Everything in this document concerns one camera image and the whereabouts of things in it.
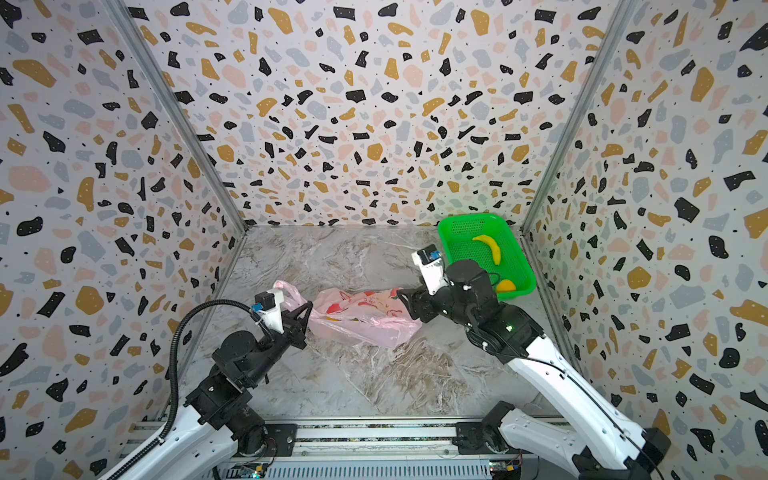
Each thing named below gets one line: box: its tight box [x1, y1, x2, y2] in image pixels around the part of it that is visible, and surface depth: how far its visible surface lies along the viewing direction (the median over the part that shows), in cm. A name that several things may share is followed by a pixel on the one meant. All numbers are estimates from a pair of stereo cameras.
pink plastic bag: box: [274, 280, 423, 348], surface depth 74 cm
